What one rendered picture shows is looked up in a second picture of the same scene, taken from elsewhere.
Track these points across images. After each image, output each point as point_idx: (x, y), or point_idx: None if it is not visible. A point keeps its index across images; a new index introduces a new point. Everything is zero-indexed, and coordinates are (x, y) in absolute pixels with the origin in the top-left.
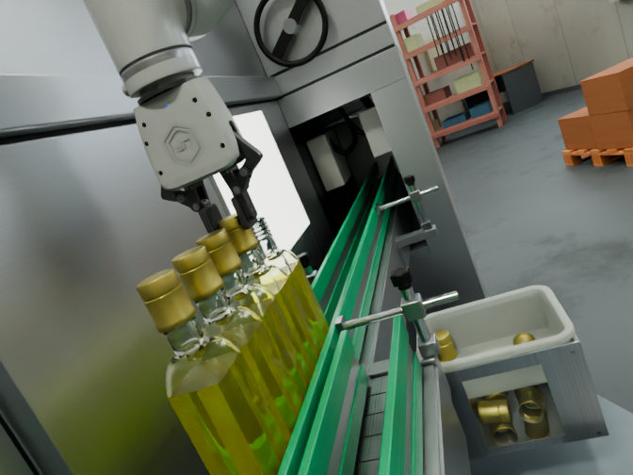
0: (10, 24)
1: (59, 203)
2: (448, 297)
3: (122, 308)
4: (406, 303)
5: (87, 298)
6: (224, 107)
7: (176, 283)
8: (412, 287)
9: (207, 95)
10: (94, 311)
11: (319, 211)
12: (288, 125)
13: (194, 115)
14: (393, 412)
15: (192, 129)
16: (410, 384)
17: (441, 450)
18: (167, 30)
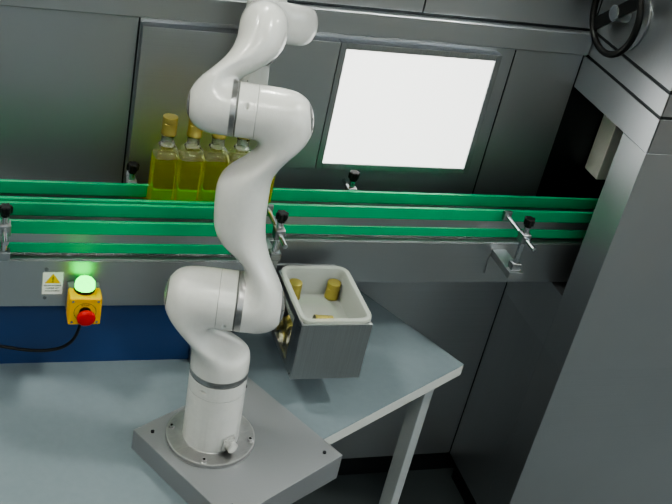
0: None
1: (201, 58)
2: (281, 243)
3: None
4: (275, 226)
5: (182, 96)
6: (261, 82)
7: (171, 124)
8: (281, 224)
9: (252, 74)
10: (181, 102)
11: (530, 173)
12: (575, 84)
13: (245, 76)
14: (183, 224)
15: (243, 79)
16: None
17: (199, 261)
18: None
